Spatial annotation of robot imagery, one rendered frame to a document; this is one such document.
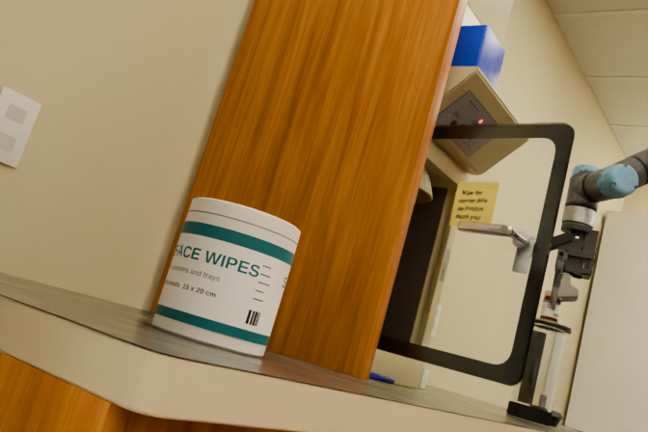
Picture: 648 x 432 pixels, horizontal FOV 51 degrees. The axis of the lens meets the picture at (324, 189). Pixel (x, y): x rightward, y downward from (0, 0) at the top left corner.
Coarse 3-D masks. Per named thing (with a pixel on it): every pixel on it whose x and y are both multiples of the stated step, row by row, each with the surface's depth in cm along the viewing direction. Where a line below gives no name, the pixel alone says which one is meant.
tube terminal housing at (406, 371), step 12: (468, 12) 140; (468, 24) 141; (480, 24) 146; (384, 360) 127; (396, 360) 131; (408, 360) 135; (384, 372) 128; (396, 372) 131; (408, 372) 135; (420, 372) 140; (408, 384) 136
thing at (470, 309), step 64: (448, 128) 118; (512, 128) 109; (448, 192) 113; (512, 192) 105; (448, 256) 109; (512, 256) 101; (384, 320) 113; (448, 320) 105; (512, 320) 98; (512, 384) 94
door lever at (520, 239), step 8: (464, 224) 103; (472, 224) 102; (480, 224) 101; (488, 224) 100; (496, 224) 99; (472, 232) 102; (480, 232) 101; (488, 232) 100; (496, 232) 99; (504, 232) 97; (512, 232) 98; (520, 232) 101; (512, 240) 102; (520, 240) 100
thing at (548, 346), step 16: (544, 320) 156; (544, 336) 156; (560, 336) 156; (528, 352) 157; (544, 352) 155; (560, 352) 156; (528, 368) 155; (544, 368) 154; (528, 384) 154; (544, 384) 154; (512, 400) 156; (528, 400) 153; (544, 400) 153
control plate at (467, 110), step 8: (464, 96) 124; (472, 96) 125; (456, 104) 125; (464, 104) 126; (472, 104) 127; (480, 104) 128; (448, 112) 126; (456, 112) 127; (464, 112) 128; (472, 112) 129; (480, 112) 130; (440, 120) 127; (448, 120) 128; (456, 120) 129; (464, 120) 130; (472, 120) 131; (488, 120) 133
